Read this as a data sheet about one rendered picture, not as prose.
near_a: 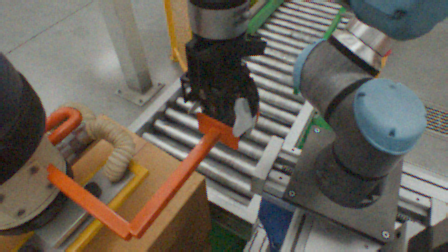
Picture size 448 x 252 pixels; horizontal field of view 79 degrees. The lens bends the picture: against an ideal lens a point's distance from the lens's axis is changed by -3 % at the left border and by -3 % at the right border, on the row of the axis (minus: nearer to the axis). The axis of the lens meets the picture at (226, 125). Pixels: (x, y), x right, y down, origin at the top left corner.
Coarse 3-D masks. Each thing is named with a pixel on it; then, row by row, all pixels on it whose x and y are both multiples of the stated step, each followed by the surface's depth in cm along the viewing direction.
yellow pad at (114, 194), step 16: (96, 176) 56; (128, 176) 56; (144, 176) 57; (96, 192) 52; (112, 192) 54; (128, 192) 55; (112, 208) 53; (80, 224) 50; (96, 224) 51; (32, 240) 48; (64, 240) 48; (80, 240) 49
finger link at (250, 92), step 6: (246, 78) 42; (252, 78) 42; (246, 84) 42; (252, 84) 42; (246, 90) 42; (252, 90) 42; (246, 96) 43; (252, 96) 43; (258, 96) 44; (252, 102) 44; (258, 102) 45; (252, 108) 45; (252, 114) 46
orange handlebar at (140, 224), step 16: (64, 112) 52; (80, 112) 53; (48, 128) 51; (64, 128) 50; (208, 144) 47; (192, 160) 45; (48, 176) 43; (64, 176) 43; (176, 176) 43; (64, 192) 42; (80, 192) 42; (160, 192) 42; (176, 192) 43; (96, 208) 40; (144, 208) 40; (160, 208) 41; (112, 224) 38; (128, 224) 39; (144, 224) 39; (128, 240) 39
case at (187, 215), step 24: (144, 144) 78; (72, 168) 73; (168, 168) 73; (144, 192) 68; (192, 192) 69; (168, 216) 65; (192, 216) 76; (0, 240) 61; (96, 240) 61; (120, 240) 61; (144, 240) 61; (168, 240) 68; (192, 240) 86
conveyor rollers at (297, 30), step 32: (288, 0) 216; (320, 0) 214; (256, 32) 187; (288, 32) 186; (320, 32) 185; (256, 64) 163; (288, 96) 151; (160, 128) 133; (192, 128) 135; (288, 128) 132; (224, 160) 122
